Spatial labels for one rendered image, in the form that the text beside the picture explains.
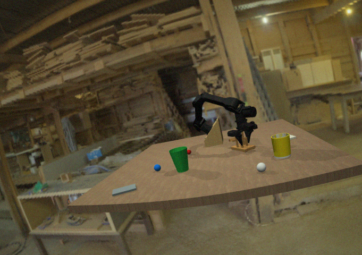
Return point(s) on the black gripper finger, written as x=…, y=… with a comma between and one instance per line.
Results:
x=248, y=134
x=239, y=138

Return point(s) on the yellow cup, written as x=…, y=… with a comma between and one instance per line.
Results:
x=281, y=145

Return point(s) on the green cup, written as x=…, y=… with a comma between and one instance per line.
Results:
x=180, y=158

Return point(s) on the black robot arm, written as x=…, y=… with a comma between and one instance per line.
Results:
x=230, y=104

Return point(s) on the blue ball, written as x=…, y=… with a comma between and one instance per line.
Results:
x=157, y=167

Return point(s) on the white ball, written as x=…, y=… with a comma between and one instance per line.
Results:
x=261, y=167

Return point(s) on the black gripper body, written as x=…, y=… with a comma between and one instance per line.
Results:
x=237, y=132

